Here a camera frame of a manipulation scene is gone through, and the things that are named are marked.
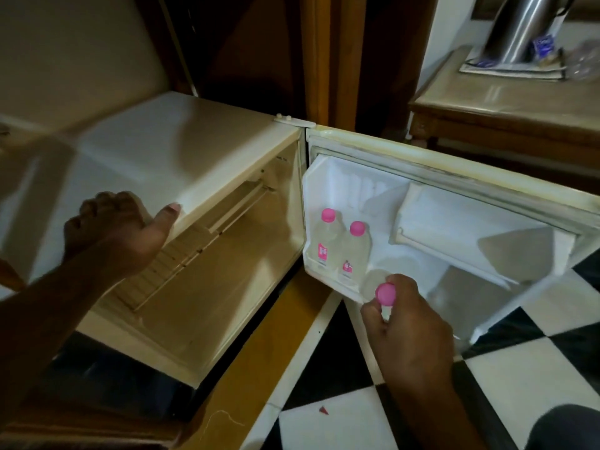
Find person's right hand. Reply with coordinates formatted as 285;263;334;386
359;274;456;386

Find person's left hand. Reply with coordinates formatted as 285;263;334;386
62;191;183;282

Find pink-capped bottle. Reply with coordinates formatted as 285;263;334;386
337;220;373;285
316;207;342;273
359;269;399;320

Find white mini fridge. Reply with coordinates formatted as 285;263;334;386
0;91;311;391

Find person's right forearm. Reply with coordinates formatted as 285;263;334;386
385;361;494;450

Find person's left forearm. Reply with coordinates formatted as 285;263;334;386
0;257;124;420

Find white door flap compartment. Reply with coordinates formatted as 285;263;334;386
390;182;578;289

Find person's dark trousers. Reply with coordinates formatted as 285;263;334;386
524;404;600;450

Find white thread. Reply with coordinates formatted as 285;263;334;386
200;409;246;438

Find wooden side table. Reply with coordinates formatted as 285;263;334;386
407;44;600;170

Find tall brown wooden wardrobe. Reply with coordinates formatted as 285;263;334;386
327;0;438;138

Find white tray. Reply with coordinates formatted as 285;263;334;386
459;41;569;83

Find blue sachet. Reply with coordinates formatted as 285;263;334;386
532;34;558;60

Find steel kettle with black handle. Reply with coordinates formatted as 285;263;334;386
482;0;578;64

